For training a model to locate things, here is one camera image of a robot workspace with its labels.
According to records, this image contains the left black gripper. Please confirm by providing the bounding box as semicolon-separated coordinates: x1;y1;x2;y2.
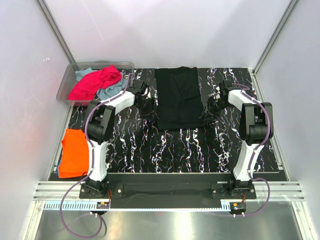
134;96;159;122

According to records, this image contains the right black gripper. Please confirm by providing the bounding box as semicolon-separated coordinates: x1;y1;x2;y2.
199;96;231;122

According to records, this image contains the black polo shirt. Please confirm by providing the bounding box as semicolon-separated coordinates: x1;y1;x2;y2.
154;66;206;131

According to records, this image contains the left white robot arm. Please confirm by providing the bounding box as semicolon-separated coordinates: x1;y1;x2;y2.
80;80;158;198

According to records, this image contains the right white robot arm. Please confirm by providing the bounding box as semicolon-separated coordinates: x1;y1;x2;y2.
200;80;274;199

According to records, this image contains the grey-blue t-shirt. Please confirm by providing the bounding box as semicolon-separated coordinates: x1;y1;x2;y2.
75;67;127;100

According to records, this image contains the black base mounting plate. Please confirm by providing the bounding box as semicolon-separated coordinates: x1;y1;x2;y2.
79;173;257;200

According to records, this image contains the pink t-shirt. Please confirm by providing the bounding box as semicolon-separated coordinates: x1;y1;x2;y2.
68;65;122;101

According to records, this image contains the clear plastic bin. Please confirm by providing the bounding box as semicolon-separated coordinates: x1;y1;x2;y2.
56;61;135;107

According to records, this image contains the folded orange t-shirt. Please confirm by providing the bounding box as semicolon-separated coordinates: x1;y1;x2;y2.
59;128;89;179

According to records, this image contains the folded blue t-shirt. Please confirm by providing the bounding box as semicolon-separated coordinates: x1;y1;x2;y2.
56;162;61;178

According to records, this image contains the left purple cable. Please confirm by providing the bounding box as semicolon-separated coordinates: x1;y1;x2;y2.
60;73;138;237

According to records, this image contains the right aluminium frame post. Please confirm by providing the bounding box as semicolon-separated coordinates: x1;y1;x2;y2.
251;0;301;76

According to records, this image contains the aluminium frame post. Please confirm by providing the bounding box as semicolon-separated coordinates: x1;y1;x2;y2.
251;0;301;76
35;0;76;64

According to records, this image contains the aluminium front rail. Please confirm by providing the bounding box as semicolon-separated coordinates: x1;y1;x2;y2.
33;181;304;202

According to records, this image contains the white slotted cable duct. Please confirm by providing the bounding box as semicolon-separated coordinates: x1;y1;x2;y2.
44;200;247;213

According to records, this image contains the left aluminium frame post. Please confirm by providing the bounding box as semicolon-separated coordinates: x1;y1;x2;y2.
35;0;76;64

